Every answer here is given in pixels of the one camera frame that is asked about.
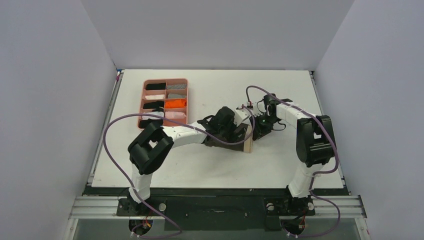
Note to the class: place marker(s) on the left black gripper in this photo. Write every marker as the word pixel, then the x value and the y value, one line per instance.
pixel 231 136

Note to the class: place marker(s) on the black rolled underwear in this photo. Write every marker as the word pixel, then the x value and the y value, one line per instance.
pixel 155 106
pixel 155 86
pixel 142 124

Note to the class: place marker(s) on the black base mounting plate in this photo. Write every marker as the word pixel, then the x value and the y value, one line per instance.
pixel 220 209

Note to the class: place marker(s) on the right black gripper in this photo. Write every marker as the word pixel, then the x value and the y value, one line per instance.
pixel 262 131

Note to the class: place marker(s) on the black rolled underwear middle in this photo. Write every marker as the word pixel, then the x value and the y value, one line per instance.
pixel 155 106

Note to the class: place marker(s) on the black rolled underwear bottom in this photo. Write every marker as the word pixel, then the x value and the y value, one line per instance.
pixel 142 124

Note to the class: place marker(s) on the black rolled underwear top left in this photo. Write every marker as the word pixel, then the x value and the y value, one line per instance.
pixel 155 86

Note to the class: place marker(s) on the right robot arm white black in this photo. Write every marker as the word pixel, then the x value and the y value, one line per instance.
pixel 314 145

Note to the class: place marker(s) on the white rolled underwear upper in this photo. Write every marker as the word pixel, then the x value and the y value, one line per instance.
pixel 155 97

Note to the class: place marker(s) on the white rolled underwear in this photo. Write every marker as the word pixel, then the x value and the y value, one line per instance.
pixel 154 115
pixel 155 97

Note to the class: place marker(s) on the orange rolled underwear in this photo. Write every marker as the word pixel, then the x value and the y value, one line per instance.
pixel 175 103

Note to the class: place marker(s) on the olive underwear beige waistband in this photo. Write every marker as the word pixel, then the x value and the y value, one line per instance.
pixel 241 146

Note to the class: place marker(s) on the white rolled underwear lower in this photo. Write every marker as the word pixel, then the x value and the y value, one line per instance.
pixel 154 115

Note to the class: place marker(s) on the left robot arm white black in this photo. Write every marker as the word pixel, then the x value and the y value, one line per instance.
pixel 148 151

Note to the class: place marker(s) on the grey striped rolled underwear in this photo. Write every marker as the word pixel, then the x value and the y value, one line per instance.
pixel 179 86

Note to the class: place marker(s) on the pink rolled underwear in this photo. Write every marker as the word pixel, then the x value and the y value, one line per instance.
pixel 175 115

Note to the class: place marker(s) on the aluminium frame rail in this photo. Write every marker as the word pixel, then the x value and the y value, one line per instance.
pixel 105 208

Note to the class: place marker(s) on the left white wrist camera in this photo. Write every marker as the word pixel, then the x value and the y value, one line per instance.
pixel 243 116

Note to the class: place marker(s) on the pink divided organizer tray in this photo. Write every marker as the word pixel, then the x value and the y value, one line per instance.
pixel 169 81

